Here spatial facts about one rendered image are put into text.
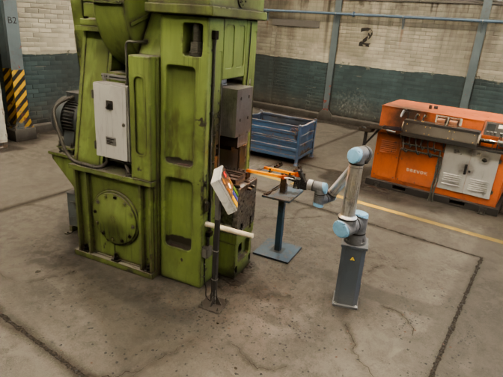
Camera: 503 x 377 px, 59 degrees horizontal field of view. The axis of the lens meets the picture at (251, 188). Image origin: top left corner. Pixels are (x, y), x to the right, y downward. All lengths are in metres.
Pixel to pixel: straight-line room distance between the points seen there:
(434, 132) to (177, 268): 4.15
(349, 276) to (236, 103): 1.73
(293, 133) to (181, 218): 4.05
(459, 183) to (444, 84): 4.35
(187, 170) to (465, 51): 8.14
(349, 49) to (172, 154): 8.29
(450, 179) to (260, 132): 3.21
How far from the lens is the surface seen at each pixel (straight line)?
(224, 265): 4.23
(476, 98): 10.84
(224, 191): 3.24
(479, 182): 6.90
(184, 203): 3.90
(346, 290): 4.00
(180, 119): 3.71
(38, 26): 9.48
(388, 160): 7.13
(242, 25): 3.97
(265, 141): 7.91
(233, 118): 3.69
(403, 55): 11.13
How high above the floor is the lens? 2.27
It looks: 20 degrees down
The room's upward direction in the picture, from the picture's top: 4 degrees clockwise
